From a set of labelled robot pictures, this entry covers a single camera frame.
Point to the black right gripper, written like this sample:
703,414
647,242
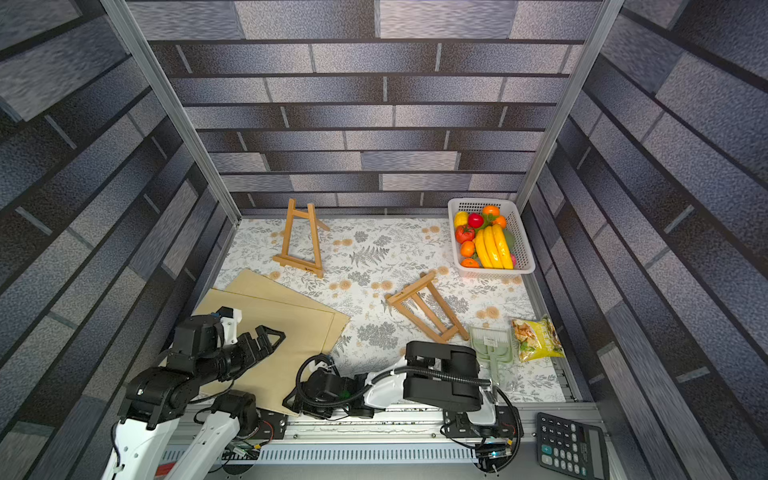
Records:
309,391

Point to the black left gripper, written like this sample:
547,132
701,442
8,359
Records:
259,351

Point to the thin plywood board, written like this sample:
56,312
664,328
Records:
288,336
255,285

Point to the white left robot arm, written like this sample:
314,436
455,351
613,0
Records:
154,403

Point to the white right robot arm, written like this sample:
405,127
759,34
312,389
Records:
443,376

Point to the red toy tomato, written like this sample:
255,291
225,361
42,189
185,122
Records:
464,233

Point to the yellow snack bag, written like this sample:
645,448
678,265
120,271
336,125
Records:
537,339

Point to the yellow toy bananas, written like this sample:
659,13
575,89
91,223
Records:
493,248

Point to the yellow toy lemon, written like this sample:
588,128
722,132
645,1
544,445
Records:
461,219

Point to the red toy apple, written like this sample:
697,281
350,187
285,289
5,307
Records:
475,220

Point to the white plastic fruit basket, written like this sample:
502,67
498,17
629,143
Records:
509,219

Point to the orange toy fruit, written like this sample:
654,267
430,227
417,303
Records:
491,210

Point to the black calculator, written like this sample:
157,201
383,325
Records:
572,448

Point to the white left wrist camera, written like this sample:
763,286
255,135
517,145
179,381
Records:
229,320

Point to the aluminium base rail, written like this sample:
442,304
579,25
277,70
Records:
405,433

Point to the aluminium corner post left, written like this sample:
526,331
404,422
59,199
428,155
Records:
130,33

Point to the aluminium corner post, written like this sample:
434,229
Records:
605,19
130,33

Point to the aluminium corner post right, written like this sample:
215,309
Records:
605,19

